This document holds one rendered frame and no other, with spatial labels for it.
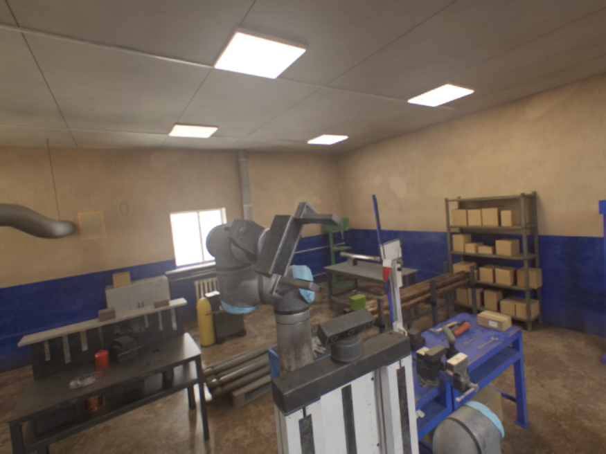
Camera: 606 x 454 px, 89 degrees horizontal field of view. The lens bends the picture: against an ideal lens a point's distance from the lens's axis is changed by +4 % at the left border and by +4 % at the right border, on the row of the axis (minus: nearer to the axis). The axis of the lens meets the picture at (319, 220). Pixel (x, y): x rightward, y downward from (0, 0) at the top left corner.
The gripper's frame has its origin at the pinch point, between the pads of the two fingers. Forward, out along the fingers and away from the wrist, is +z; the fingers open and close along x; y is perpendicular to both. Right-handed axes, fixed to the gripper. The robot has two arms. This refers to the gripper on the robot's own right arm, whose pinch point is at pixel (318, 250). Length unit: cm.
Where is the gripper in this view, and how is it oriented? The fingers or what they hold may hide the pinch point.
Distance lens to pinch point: 56.6
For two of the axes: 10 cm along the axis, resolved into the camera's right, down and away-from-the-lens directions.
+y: 5.7, 4.4, 6.9
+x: -3.0, 9.0, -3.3
